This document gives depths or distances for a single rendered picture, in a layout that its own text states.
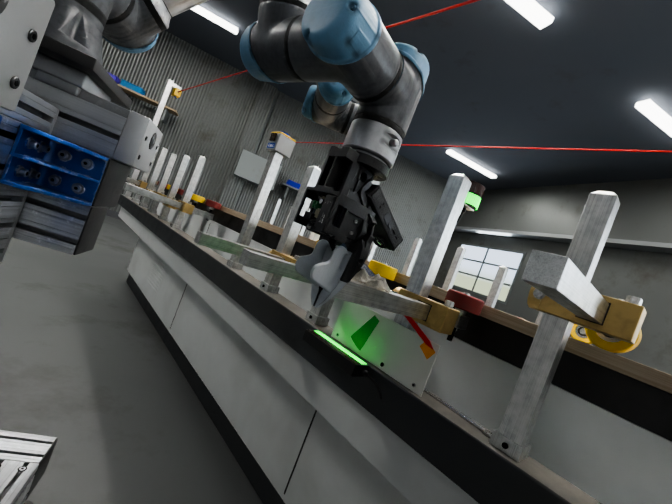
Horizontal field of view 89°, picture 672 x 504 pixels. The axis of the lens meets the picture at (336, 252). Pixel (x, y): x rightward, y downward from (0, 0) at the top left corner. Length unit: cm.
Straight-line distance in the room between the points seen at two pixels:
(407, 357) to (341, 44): 54
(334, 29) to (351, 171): 15
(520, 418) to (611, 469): 24
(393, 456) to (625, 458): 39
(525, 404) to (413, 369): 19
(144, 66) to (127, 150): 706
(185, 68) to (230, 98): 90
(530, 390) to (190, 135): 713
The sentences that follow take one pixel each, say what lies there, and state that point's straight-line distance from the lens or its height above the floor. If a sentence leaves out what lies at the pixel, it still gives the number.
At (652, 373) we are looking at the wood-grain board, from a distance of 79.
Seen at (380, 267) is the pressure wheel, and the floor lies 89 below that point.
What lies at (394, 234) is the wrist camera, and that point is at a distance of 52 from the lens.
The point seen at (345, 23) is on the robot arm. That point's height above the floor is 111.
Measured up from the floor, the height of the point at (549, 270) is 94.
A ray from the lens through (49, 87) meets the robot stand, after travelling 76.
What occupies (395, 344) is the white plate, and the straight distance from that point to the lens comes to 72.
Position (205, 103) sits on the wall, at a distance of 751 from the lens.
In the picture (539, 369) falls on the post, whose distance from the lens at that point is 62.
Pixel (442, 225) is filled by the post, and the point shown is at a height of 102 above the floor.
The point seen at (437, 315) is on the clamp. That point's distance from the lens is 68.
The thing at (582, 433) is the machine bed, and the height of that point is 74.
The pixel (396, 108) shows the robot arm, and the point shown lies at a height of 109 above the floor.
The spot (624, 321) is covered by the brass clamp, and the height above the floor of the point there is 94.
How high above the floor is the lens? 89
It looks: level
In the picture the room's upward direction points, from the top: 21 degrees clockwise
